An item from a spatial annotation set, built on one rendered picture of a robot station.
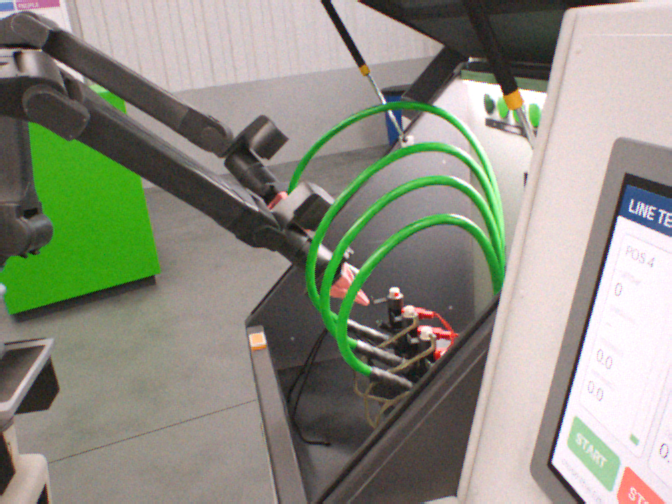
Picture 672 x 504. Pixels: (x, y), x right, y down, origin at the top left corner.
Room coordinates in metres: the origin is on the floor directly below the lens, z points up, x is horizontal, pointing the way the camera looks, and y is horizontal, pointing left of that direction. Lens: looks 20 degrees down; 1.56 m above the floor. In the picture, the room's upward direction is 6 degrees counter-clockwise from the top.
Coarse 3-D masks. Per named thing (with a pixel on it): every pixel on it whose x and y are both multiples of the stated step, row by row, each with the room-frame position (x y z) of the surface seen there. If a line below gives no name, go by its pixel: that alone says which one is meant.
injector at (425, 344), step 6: (426, 342) 0.84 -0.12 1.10; (420, 348) 0.85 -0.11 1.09; (426, 348) 0.84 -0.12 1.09; (432, 354) 0.84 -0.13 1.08; (420, 360) 0.85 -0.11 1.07; (432, 360) 0.84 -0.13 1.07; (414, 366) 0.85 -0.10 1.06; (420, 366) 0.85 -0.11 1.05; (408, 372) 0.84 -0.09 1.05; (414, 372) 0.84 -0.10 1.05; (420, 372) 0.84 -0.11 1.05; (426, 372) 0.84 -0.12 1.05
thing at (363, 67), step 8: (320, 0) 1.33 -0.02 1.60; (328, 0) 1.32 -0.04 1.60; (328, 8) 1.32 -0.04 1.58; (336, 16) 1.32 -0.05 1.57; (336, 24) 1.32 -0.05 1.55; (344, 32) 1.32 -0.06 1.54; (344, 40) 1.33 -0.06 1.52; (352, 40) 1.33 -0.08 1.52; (352, 48) 1.32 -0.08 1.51; (352, 56) 1.33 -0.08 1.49; (360, 56) 1.33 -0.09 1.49; (360, 64) 1.33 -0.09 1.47; (368, 72) 1.33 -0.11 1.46; (376, 88) 1.33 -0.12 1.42; (392, 120) 1.34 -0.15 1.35; (400, 128) 1.34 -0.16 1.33; (400, 136) 1.35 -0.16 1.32; (408, 136) 1.34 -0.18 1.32; (408, 144) 1.34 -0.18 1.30
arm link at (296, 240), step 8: (296, 224) 1.01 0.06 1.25; (288, 232) 0.99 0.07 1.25; (296, 232) 1.00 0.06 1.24; (304, 232) 1.01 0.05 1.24; (288, 240) 0.99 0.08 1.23; (296, 240) 0.99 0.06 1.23; (304, 240) 0.99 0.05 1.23; (280, 248) 0.99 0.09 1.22; (288, 248) 0.99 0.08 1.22; (296, 248) 0.99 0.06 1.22; (288, 256) 0.99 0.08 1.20
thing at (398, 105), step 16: (368, 112) 1.08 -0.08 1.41; (432, 112) 1.06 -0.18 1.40; (448, 112) 1.06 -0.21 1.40; (336, 128) 1.10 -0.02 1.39; (464, 128) 1.05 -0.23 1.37; (320, 144) 1.10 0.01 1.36; (480, 144) 1.05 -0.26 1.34; (304, 160) 1.11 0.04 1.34; (480, 160) 1.05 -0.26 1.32; (288, 192) 1.12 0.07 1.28; (496, 192) 1.04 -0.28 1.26
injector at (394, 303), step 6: (390, 300) 1.00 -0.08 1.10; (396, 300) 1.00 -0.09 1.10; (402, 300) 1.00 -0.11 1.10; (390, 306) 1.00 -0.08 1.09; (396, 306) 1.00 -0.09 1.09; (402, 306) 1.00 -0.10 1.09; (390, 312) 1.00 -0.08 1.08; (396, 312) 1.00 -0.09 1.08; (390, 318) 1.00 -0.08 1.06; (378, 324) 1.01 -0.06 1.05; (384, 324) 1.00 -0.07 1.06; (390, 324) 1.00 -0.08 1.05; (396, 324) 1.00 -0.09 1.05; (384, 330) 1.00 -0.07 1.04; (390, 330) 1.00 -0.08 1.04; (396, 330) 1.00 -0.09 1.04; (402, 336) 1.00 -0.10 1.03; (402, 342) 1.00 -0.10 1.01; (396, 354) 1.00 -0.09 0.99; (402, 354) 1.00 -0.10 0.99
